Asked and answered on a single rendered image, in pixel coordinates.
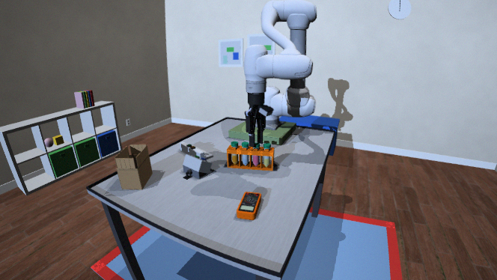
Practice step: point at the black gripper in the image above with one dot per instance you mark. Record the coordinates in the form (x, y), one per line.
(254, 100)

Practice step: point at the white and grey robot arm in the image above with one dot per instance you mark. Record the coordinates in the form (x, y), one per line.
(289, 64)

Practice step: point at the orange multimeter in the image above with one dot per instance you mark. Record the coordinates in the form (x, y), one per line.
(249, 205)

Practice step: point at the brown cardboard box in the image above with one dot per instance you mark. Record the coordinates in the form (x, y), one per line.
(131, 175)

